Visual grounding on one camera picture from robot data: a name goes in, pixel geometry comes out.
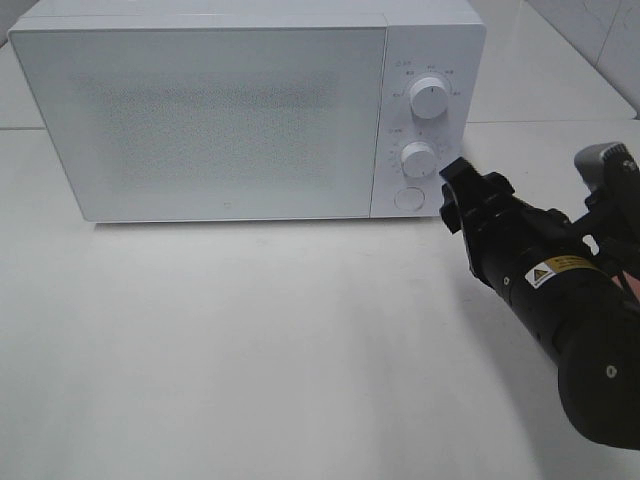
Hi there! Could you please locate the white lower timer knob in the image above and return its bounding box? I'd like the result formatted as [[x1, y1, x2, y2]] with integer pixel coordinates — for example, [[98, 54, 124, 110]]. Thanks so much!
[[400, 142, 438, 178]]

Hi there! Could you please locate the pink round plate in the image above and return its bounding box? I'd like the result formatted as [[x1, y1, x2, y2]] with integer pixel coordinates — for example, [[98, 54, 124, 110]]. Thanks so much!
[[612, 271, 640, 304]]

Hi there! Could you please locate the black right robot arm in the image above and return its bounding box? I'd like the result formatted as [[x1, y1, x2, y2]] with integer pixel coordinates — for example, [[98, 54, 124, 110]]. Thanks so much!
[[440, 158, 639, 450]]

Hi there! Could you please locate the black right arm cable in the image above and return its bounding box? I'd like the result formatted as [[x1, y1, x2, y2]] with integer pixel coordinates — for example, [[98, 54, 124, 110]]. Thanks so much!
[[582, 234, 632, 296]]

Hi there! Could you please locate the white round door button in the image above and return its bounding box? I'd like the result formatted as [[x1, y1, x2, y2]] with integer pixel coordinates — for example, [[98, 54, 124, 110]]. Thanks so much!
[[394, 187, 425, 212]]

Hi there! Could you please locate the white microwave oven body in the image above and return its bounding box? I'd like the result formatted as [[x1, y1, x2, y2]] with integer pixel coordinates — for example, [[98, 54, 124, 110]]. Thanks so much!
[[8, 1, 486, 222]]

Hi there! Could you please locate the white microwave door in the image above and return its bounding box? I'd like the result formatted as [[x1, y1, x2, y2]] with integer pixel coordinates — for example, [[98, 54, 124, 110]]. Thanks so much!
[[11, 28, 385, 223]]

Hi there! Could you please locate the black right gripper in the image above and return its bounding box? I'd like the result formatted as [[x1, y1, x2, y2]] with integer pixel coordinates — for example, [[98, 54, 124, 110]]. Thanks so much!
[[439, 157, 608, 305]]

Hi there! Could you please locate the white upper power knob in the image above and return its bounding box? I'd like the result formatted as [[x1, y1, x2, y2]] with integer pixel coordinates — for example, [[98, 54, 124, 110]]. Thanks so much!
[[409, 76, 450, 120]]

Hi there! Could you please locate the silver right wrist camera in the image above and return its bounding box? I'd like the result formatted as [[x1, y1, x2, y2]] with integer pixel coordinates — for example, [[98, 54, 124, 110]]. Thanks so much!
[[574, 142, 628, 193]]

